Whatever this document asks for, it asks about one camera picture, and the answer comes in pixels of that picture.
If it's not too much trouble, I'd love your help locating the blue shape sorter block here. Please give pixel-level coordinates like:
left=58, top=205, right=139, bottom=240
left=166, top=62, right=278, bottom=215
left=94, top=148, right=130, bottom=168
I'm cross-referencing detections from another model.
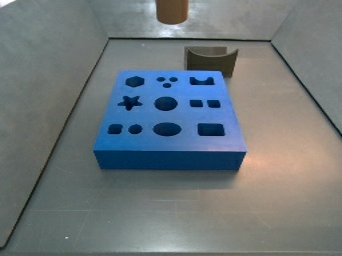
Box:
left=94, top=70, right=247, bottom=170

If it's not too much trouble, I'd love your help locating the orange round cylinder peg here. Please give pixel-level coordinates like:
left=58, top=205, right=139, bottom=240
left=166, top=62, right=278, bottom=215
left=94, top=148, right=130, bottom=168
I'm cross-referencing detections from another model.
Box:
left=156, top=0, right=188, bottom=25

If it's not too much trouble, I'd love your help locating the dark grey curved block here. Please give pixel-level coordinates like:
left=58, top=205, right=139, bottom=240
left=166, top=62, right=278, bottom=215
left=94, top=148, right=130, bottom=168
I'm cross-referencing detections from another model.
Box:
left=184, top=46, right=239, bottom=78

